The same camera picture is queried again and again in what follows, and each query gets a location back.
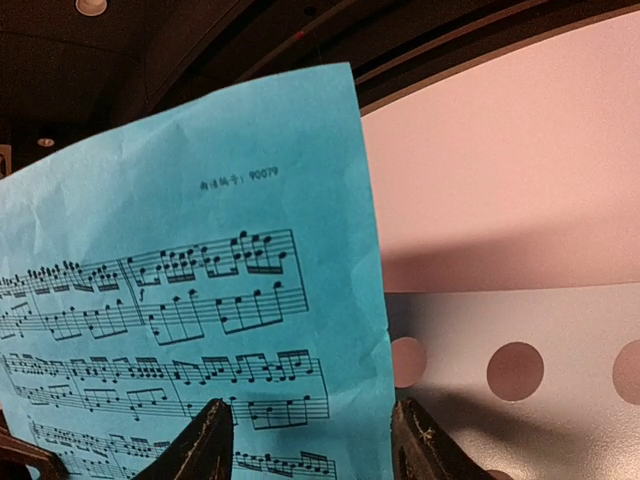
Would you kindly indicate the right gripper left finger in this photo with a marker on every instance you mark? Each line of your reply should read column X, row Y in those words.
column 202, row 451

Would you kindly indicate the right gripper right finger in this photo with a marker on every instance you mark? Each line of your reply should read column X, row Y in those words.
column 421, row 449

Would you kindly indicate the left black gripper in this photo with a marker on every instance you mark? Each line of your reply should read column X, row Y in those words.
column 18, row 455

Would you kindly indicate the light blue music stand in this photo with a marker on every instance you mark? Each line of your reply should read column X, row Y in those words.
column 534, row 384

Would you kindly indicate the blue sheet music page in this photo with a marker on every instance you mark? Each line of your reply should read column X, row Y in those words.
column 226, row 248

